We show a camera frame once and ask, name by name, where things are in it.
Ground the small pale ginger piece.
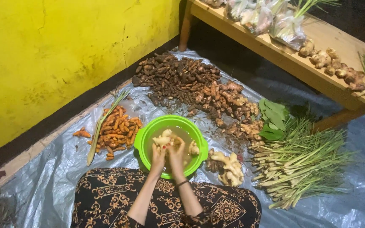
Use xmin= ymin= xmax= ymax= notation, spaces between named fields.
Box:
xmin=188 ymin=140 xmax=200 ymax=156

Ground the single orange turmeric root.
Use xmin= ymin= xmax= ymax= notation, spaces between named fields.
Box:
xmin=72 ymin=127 xmax=92 ymax=138

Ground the grey plastic ground sheet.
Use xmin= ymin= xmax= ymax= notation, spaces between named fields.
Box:
xmin=0 ymin=47 xmax=365 ymax=228

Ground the pile of dark brown rhizomes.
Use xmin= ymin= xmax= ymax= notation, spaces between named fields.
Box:
xmin=131 ymin=52 xmax=223 ymax=109

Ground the pale ginger root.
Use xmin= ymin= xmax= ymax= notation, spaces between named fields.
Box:
xmin=152 ymin=129 xmax=184 ymax=150

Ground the heap of lemongrass stalks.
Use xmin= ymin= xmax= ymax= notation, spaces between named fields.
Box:
xmin=248 ymin=117 xmax=355 ymax=211

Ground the pile of orange turmeric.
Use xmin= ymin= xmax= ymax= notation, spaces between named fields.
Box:
xmin=94 ymin=105 xmax=144 ymax=161

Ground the heap of washed pale ginger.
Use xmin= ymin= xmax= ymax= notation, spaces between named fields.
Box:
xmin=205 ymin=148 xmax=245 ymax=187

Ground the black gold patterned dress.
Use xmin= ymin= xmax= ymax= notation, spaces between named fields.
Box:
xmin=71 ymin=167 xmax=262 ymax=228

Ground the pile of unwashed brown ginger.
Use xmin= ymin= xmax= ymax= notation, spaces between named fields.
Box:
xmin=186 ymin=80 xmax=265 ymax=150

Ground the person's left hand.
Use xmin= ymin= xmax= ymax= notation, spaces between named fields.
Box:
xmin=150 ymin=143 xmax=167 ymax=175

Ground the person's right hand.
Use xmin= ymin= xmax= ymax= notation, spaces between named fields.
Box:
xmin=166 ymin=137 xmax=187 ymax=178

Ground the bunch of green leaves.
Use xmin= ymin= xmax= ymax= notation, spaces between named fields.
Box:
xmin=257 ymin=98 xmax=290 ymax=142

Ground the green plastic basin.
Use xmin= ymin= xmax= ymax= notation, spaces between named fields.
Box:
xmin=134 ymin=115 xmax=209 ymax=180

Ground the long lemongrass stalk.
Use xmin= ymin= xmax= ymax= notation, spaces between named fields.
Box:
xmin=86 ymin=90 xmax=130 ymax=167

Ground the wooden bench with produce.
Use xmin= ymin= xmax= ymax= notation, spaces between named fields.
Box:
xmin=178 ymin=0 xmax=365 ymax=134

